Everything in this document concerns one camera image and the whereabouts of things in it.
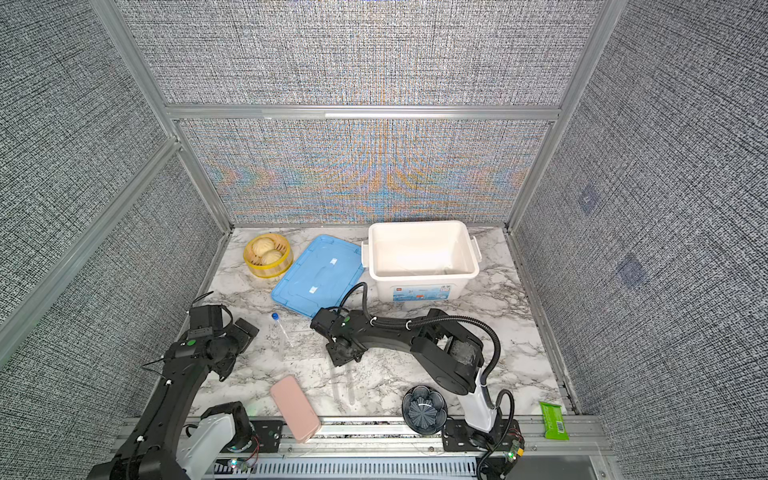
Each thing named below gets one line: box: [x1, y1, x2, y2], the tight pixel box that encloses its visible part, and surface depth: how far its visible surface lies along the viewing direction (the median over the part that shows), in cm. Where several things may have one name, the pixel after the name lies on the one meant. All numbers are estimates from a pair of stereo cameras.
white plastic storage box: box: [360, 220, 482, 302], surface depth 99 cm
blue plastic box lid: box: [271, 234, 365, 318], surface depth 106 cm
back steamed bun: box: [252, 236, 275, 257], surface depth 108 cm
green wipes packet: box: [539, 402, 570, 441], surface depth 77 cm
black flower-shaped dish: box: [401, 384, 448, 436], surface depth 77 cm
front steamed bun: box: [261, 249, 283, 265], surface depth 105 cm
